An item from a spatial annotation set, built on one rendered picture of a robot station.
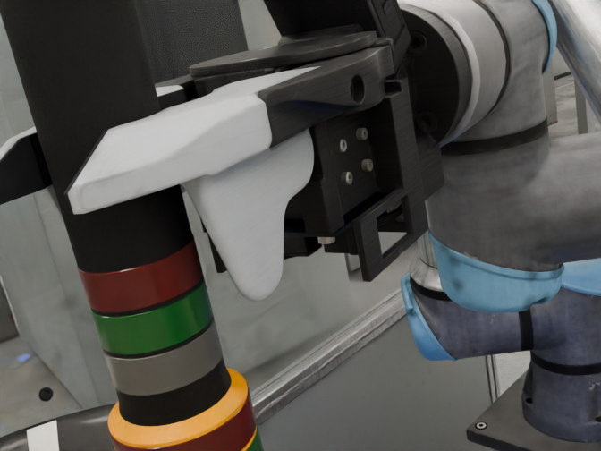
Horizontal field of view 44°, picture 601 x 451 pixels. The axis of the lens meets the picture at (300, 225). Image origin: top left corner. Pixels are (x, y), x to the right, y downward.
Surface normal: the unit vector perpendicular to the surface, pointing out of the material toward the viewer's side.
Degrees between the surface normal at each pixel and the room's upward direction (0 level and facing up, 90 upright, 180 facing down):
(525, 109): 90
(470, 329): 99
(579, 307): 89
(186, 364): 90
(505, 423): 0
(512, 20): 69
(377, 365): 90
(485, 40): 75
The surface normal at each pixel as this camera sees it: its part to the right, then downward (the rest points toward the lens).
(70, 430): -0.09, -0.56
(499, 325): -0.11, 0.18
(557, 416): -0.68, 0.05
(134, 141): 0.15, -0.57
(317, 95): 0.68, 0.10
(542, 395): -0.86, 0.02
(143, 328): 0.07, 0.29
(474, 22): 0.64, -0.43
